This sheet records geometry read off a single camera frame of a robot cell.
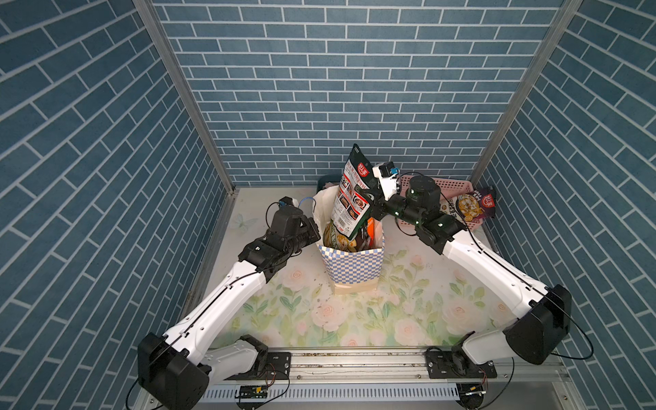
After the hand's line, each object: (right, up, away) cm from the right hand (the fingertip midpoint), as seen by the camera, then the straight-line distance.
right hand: (365, 190), depth 72 cm
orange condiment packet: (+2, -12, +6) cm, 14 cm away
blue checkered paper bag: (-4, -24, +4) cm, 25 cm away
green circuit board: (-32, -58, +1) cm, 66 cm away
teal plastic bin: (-15, +9, +44) cm, 48 cm away
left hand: (-11, -10, +4) cm, 16 cm away
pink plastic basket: (+44, +3, +47) cm, 65 cm away
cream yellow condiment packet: (-3, -3, +2) cm, 5 cm away
